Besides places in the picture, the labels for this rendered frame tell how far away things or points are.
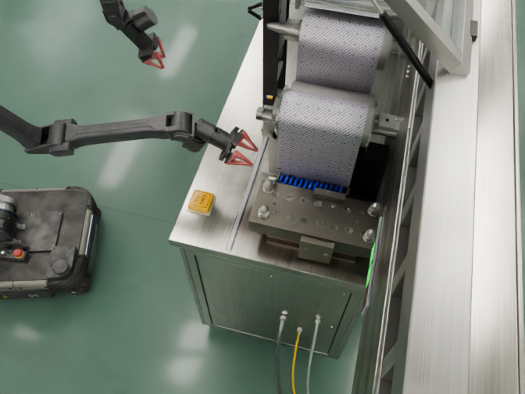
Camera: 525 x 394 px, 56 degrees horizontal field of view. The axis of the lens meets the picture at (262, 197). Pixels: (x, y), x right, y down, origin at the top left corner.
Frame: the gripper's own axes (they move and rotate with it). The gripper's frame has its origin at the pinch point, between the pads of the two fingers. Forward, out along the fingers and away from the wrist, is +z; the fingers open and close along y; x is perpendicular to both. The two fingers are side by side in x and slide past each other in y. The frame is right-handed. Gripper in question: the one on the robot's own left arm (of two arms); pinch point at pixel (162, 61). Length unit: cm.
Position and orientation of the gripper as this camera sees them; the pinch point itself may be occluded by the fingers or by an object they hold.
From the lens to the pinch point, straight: 194.1
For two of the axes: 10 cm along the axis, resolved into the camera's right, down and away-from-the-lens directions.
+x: -8.7, 3.0, 3.9
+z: 4.9, 4.6, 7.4
